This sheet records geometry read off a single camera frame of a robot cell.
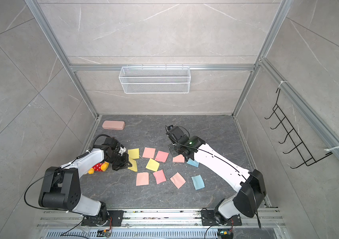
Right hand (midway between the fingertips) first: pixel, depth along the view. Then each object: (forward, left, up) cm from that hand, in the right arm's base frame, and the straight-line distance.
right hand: (177, 145), depth 80 cm
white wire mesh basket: (+46, +14, +12) cm, 50 cm away
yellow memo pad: (+7, +29, -20) cm, 36 cm away
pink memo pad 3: (+1, -1, -17) cm, 17 cm away
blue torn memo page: (-14, -12, -18) cm, 26 cm away
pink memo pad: (+7, +19, -19) cm, 28 cm away
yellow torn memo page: (-2, +16, -19) cm, 25 cm away
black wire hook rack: (-3, -53, +13) cm, 55 cm away
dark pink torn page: (-10, +11, -18) cm, 23 cm away
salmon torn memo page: (-12, 0, -18) cm, 22 cm away
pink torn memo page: (-11, +21, -18) cm, 30 cm away
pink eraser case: (+30, +47, -16) cm, 57 cm away
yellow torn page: (-5, +26, -15) cm, 31 cm away
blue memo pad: (-2, -11, -17) cm, 20 cm away
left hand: (-3, +27, -14) cm, 30 cm away
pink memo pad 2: (+4, +10, -18) cm, 21 cm away
